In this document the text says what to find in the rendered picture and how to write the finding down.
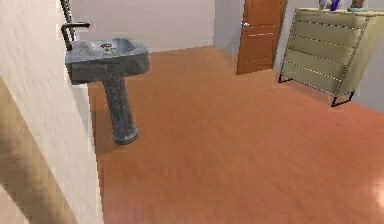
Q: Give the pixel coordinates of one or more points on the beige chest of drawers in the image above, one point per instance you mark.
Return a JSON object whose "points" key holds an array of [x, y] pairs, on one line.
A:
{"points": [[326, 50]]}

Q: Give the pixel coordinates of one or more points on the grey stone pedestal sink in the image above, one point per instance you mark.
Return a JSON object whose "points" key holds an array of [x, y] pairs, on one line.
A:
{"points": [[110, 66]]}

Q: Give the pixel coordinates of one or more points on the silver round door knob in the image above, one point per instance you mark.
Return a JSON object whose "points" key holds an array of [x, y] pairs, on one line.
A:
{"points": [[246, 24]]}

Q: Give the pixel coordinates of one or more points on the brass sink tap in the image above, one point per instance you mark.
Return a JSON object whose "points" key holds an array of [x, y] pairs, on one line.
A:
{"points": [[107, 47]]}

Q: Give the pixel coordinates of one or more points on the brown wooden room door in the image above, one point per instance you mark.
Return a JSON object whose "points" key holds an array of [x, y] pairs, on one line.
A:
{"points": [[260, 36]]}

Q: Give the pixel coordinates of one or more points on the purple bottle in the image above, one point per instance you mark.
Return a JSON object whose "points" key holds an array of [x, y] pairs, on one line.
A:
{"points": [[334, 4]]}

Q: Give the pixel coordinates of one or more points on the pale grey bottle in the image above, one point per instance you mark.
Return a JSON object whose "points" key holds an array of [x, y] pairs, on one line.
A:
{"points": [[322, 4]]}

